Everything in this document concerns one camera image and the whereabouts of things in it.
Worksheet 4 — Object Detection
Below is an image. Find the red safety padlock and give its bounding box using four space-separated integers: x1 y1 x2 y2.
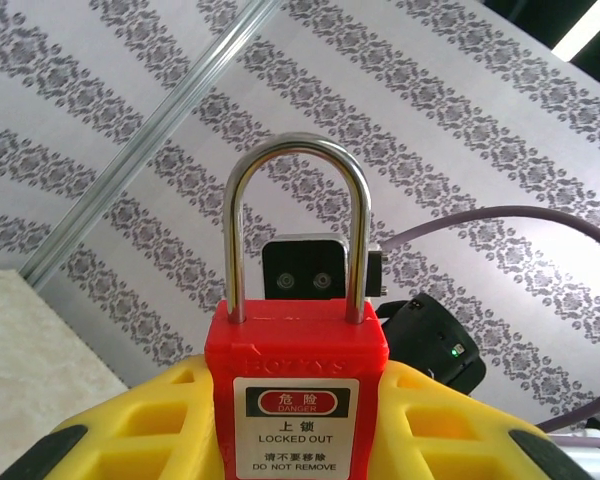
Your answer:
203 130 391 480

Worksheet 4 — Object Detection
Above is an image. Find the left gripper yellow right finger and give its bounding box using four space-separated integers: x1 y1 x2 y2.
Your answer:
377 359 600 480

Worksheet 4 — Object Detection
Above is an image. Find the aluminium frame post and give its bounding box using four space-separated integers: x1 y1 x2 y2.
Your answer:
18 0 284 291

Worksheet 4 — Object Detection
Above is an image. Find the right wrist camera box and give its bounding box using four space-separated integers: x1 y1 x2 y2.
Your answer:
260 232 389 301

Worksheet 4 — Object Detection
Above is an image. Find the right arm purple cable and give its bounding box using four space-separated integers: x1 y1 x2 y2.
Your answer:
383 204 600 436

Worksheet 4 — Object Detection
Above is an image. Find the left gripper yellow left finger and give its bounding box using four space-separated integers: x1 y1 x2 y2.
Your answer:
0 355 222 480

